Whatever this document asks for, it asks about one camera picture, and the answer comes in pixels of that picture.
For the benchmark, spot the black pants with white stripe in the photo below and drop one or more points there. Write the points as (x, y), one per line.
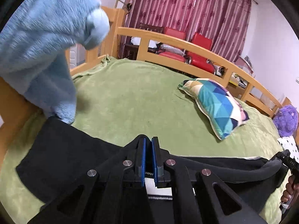
(82, 179)

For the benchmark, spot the person's right hand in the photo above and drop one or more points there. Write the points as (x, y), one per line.
(289, 197)

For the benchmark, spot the light blue fleece garment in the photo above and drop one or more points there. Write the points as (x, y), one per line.
(33, 45)

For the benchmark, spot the green fleece bed blanket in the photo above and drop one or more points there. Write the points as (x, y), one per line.
(120, 99)

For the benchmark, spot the left red chair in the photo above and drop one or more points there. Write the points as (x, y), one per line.
(172, 51)

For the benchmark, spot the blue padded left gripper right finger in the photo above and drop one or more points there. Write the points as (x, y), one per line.
(158, 164)

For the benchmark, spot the wooden bed frame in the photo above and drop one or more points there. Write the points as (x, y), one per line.
(15, 110)

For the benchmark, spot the purple plush toy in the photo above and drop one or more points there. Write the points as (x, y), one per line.
(286, 120)

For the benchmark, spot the colourful geometric pillow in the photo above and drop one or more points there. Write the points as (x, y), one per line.
(224, 112)

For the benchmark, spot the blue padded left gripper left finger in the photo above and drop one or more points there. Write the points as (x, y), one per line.
(139, 161)

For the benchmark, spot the white black-dotted pillow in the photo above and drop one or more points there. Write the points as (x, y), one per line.
(288, 143)

